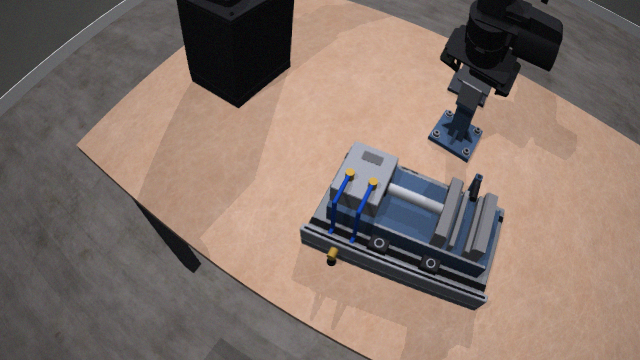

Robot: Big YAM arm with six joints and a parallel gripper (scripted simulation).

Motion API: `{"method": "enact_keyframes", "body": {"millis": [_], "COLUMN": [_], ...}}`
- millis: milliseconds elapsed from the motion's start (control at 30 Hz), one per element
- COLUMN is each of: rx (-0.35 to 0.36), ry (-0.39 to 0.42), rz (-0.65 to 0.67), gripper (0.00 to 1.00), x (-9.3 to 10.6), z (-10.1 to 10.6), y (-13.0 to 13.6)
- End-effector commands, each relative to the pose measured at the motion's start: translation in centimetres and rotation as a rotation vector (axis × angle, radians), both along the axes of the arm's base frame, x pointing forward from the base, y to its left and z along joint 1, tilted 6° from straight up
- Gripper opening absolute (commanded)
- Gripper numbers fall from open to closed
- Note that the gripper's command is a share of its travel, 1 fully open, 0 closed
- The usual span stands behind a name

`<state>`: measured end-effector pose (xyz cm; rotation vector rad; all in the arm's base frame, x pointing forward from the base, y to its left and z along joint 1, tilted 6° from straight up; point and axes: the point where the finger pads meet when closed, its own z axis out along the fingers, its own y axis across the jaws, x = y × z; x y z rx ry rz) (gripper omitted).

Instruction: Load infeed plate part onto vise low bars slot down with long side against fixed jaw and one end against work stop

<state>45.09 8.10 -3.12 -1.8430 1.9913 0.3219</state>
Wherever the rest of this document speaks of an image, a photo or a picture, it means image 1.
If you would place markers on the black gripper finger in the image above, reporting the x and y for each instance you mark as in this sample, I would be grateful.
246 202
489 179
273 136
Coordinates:
516 67
449 61

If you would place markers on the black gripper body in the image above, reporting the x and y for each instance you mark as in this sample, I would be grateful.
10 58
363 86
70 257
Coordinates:
484 65

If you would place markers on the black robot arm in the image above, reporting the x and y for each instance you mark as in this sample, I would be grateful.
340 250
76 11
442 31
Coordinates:
535 35

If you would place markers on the grey flat bar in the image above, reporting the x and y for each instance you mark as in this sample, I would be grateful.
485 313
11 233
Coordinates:
458 221
472 227

